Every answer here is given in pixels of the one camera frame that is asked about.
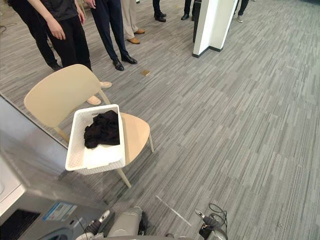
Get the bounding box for person in black dress shoes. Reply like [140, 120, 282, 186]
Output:
[152, 0, 167, 23]
[180, 0, 194, 21]

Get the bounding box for person in navy trousers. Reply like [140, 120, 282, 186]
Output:
[84, 0, 138, 72]

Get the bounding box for person in beige trousers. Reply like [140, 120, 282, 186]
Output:
[120, 0, 146, 45]

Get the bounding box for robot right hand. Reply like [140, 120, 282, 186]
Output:
[194, 208, 226, 238]

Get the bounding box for white plastic laundry basket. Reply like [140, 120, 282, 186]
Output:
[64, 103, 126, 176]

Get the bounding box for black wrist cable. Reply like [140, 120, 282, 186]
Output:
[208, 203, 228, 232]

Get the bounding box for white pillar with black base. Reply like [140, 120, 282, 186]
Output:
[191, 0, 238, 59]

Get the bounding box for white floor tape strip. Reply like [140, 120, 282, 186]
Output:
[155, 195, 192, 227]

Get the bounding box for person in beige shoes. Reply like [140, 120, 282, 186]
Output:
[26, 0, 113, 106]

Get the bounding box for person in grey shoes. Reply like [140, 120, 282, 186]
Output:
[234, 0, 251, 24]

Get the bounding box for beige plastic chair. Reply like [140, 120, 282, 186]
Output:
[23, 63, 155, 189]

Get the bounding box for robot silver body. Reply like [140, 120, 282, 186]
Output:
[106, 206, 151, 240]

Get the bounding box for blue white energy label sticker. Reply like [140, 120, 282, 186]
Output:
[42, 201, 78, 222]

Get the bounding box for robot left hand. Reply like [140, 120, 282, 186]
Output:
[84, 209, 111, 236]

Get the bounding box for black clothes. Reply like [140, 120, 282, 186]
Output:
[83, 110, 121, 150]

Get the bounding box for silver washing machine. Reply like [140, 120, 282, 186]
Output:
[0, 94, 114, 240]

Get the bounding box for person in black sneakers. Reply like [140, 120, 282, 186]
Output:
[7, 0, 64, 72]

